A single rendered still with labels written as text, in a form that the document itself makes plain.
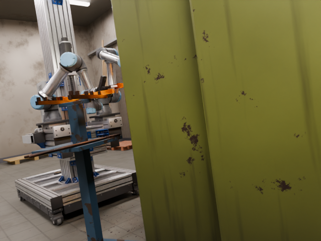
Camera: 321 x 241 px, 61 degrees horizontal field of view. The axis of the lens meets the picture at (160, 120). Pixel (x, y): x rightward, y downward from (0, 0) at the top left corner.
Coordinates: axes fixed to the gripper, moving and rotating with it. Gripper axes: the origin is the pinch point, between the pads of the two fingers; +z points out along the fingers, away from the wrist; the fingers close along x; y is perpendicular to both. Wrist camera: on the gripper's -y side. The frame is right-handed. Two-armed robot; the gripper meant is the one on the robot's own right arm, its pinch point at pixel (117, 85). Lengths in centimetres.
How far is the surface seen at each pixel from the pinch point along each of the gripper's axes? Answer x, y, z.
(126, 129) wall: -455, 67, -352
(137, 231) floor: 15, 100, 12
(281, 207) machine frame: 58, 60, 110
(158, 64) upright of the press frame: 49, 1, 63
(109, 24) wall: -457, -232, -364
